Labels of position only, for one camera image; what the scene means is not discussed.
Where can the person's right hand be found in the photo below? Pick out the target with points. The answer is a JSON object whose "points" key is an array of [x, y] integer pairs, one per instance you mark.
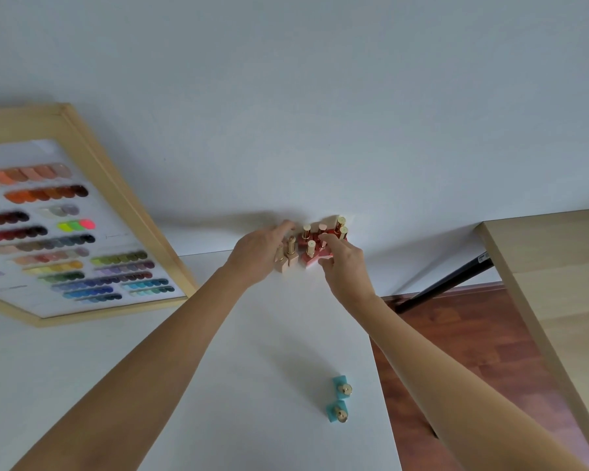
{"points": [[348, 272]]}

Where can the person's left hand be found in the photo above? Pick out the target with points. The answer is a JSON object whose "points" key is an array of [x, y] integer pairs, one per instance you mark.
{"points": [[253, 257]]}

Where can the person's right thumb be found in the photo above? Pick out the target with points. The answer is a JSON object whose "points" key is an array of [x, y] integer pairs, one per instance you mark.
{"points": [[326, 265]]}

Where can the person's left fingers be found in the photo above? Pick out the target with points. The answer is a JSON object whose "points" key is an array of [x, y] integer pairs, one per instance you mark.
{"points": [[280, 230]]}

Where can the person's left forearm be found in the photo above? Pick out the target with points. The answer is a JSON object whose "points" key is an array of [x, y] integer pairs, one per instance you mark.
{"points": [[152, 372]]}

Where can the person's right forearm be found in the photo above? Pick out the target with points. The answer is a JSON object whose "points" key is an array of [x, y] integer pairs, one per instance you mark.
{"points": [[451, 387]]}

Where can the pink nail polish bottle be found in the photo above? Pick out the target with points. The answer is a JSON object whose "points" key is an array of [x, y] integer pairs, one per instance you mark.
{"points": [[311, 253]]}

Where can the beige nail polish bottle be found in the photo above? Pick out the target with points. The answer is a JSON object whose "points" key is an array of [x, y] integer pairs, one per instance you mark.
{"points": [[291, 251], [280, 263]]}

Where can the red nail polish bottle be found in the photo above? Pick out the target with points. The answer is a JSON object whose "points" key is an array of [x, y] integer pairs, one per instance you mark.
{"points": [[322, 230], [340, 223], [344, 234], [306, 235]]}

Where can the black metal table leg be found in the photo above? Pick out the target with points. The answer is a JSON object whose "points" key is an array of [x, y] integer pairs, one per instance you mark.
{"points": [[446, 284]]}

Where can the teal nail polish bottle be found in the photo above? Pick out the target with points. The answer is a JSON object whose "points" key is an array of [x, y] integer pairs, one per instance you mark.
{"points": [[342, 388], [337, 412]]}

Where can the wooden framed colour swatch chart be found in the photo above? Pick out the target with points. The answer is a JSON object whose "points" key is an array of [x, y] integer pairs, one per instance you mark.
{"points": [[54, 230]]}

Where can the light wooden table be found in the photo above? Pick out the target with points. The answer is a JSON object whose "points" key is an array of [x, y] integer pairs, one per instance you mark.
{"points": [[559, 279]]}

